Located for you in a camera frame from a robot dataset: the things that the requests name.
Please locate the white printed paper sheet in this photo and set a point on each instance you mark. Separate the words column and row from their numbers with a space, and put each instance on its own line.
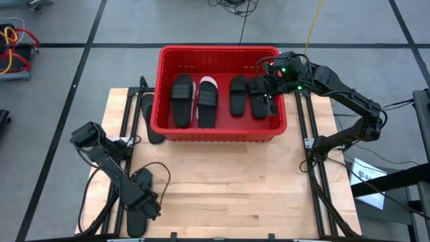
column 369, row 188

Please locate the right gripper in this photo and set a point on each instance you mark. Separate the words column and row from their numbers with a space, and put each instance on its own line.
column 275, row 87

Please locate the red plastic bin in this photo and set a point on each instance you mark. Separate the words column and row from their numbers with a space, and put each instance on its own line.
column 220, row 117

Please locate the black flip-flop sandal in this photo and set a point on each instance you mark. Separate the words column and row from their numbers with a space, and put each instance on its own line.
column 146, row 111
column 136, row 225

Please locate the black rubber slide sandal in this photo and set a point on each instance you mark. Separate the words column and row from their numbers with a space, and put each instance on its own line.
column 181, row 111
column 257, row 107
column 207, row 114
column 238, row 104

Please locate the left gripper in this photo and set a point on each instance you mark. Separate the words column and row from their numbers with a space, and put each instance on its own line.
column 144, row 203

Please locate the black table clamp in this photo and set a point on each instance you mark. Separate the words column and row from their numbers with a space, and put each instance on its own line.
column 173, row 236
column 271, row 236

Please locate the silver corner bracket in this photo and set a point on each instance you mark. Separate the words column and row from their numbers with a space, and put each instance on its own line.
column 116, row 139
column 308, row 142

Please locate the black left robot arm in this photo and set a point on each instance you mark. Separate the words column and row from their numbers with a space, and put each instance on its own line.
column 111, row 168

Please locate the black equipment base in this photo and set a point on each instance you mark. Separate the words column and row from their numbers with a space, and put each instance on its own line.
column 3, row 117

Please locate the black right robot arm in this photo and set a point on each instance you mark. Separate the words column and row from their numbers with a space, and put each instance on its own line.
column 352, row 97

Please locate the grey upright panel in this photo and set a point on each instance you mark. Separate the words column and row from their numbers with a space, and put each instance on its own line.
column 422, row 127

